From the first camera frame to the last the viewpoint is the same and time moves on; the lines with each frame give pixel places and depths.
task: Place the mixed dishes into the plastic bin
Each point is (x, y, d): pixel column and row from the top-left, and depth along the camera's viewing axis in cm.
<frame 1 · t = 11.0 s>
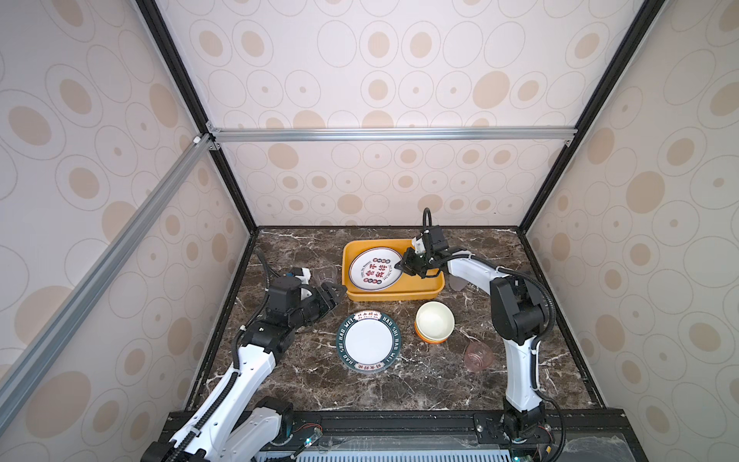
left hand: (349, 291, 75), fingers open
right hand: (395, 264, 98), fingers closed
yellow plastic bin: (406, 286, 99), point 4 cm above the table
plate with red characters: (373, 269, 102), point 6 cm above the table
plate with green text rim: (368, 342, 89), point 2 cm above the table
cream and orange bowl: (434, 321, 89), point 6 cm above the table
pink translucent cup: (477, 357, 87), on the table

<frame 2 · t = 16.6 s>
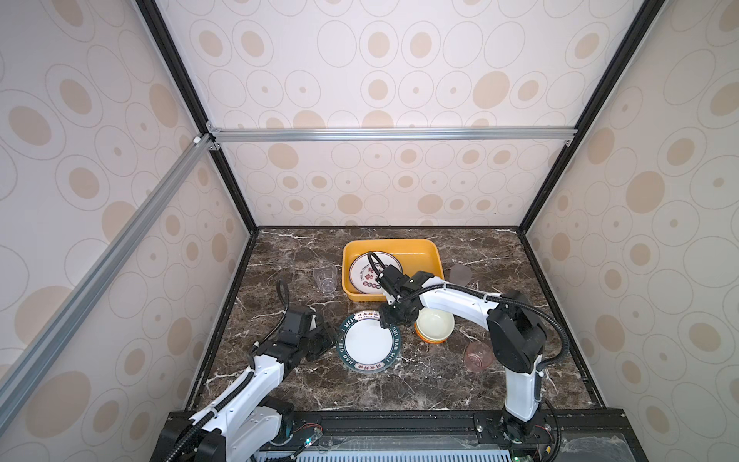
left hand: (348, 332, 83), fingers open
right hand: (387, 323, 89), fingers open
the named things where they were.

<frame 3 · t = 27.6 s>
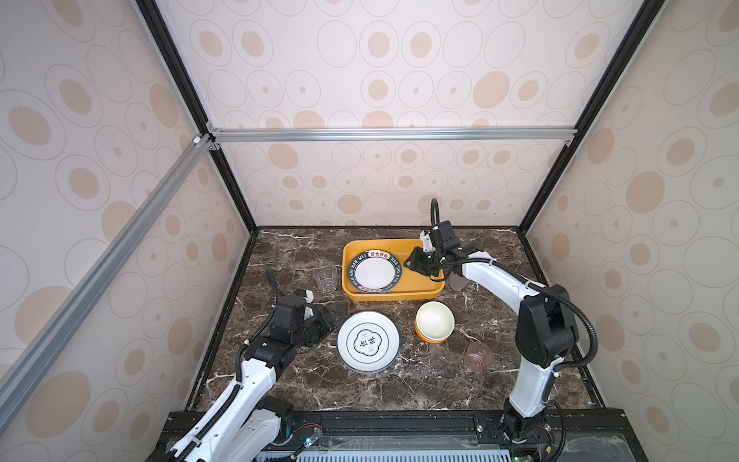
left hand: (349, 315, 78), fingers open
right hand: (406, 262, 91), fingers open
plate with green text rim: (374, 271, 106), point 2 cm above the table
white plate quatrefoil design: (369, 342, 89), point 2 cm above the table
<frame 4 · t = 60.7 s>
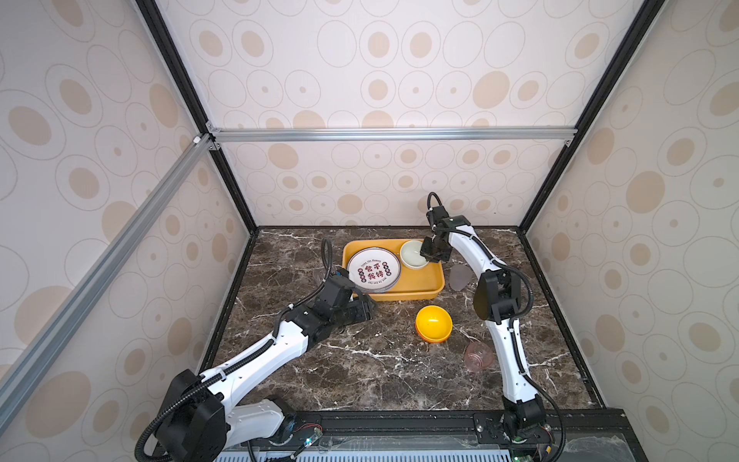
left hand: (378, 303, 79), fingers open
right hand: (426, 255, 105), fingers closed
cream and orange bowl: (410, 254, 108), point 5 cm above the table
red character plate: (374, 269, 105), point 3 cm above the table
yellow plastic bowl: (433, 322, 91), point 4 cm above the table
